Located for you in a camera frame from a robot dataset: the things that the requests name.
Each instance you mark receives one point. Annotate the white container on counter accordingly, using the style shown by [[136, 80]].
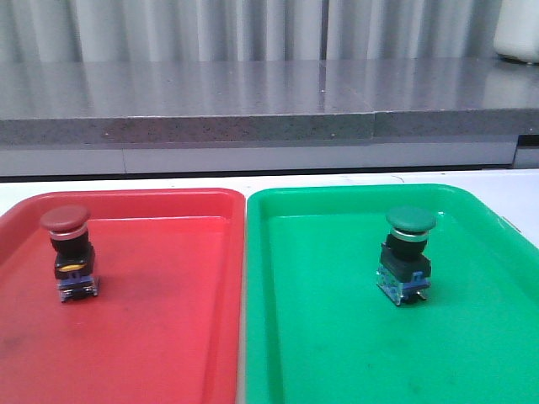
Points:
[[516, 34]]

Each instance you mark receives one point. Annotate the red mushroom push button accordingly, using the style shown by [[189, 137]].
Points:
[[67, 226]]

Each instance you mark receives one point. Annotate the green mushroom push button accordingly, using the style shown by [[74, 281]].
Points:
[[404, 271]]

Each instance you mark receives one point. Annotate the green plastic tray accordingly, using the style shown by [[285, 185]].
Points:
[[319, 330]]

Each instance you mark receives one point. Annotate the red plastic tray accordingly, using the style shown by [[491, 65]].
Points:
[[164, 326]]

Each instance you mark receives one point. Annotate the grey stone counter ledge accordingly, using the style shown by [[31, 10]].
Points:
[[349, 101]]

